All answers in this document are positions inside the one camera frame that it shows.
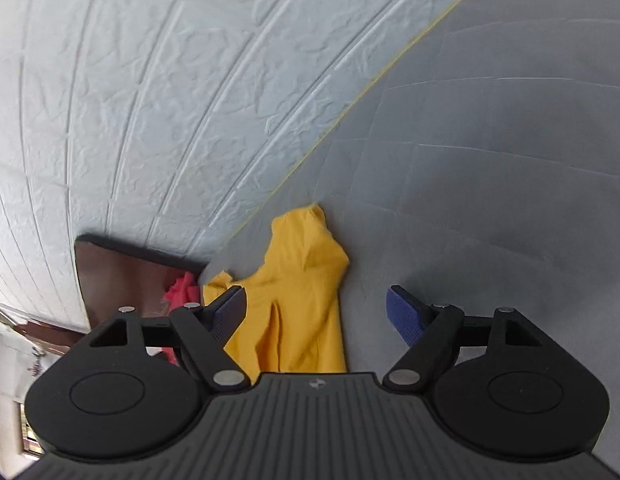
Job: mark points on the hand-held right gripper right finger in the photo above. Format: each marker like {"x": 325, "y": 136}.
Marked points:
{"x": 403, "y": 312}

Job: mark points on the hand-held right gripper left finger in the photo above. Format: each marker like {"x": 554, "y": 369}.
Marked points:
{"x": 230, "y": 312}

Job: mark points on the yellow shirt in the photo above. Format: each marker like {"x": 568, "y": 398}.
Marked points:
{"x": 295, "y": 300}

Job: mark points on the red cloth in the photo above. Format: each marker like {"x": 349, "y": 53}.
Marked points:
{"x": 182, "y": 292}

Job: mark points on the dark brown folded table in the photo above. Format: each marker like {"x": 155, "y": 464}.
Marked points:
{"x": 125, "y": 270}

